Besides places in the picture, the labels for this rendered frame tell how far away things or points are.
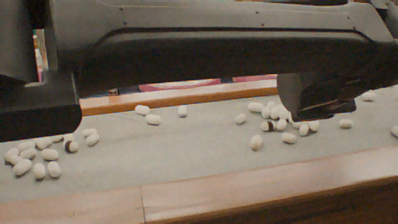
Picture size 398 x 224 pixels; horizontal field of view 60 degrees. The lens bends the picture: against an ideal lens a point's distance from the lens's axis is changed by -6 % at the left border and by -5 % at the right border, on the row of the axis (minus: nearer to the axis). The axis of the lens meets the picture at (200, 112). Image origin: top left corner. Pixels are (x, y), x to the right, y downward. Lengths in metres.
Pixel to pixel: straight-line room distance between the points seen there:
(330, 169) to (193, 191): 0.24
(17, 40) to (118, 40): 0.06
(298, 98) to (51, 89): 0.29
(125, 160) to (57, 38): 0.51
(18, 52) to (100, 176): 0.48
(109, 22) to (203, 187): 0.39
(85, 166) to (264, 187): 0.33
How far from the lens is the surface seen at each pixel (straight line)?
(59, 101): 0.21
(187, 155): 0.70
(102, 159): 0.72
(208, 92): 0.91
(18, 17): 0.24
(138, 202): 0.56
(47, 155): 0.74
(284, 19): 0.30
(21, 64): 0.22
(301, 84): 0.42
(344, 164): 0.67
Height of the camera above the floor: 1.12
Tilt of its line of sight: 26 degrees down
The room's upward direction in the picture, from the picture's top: 1 degrees counter-clockwise
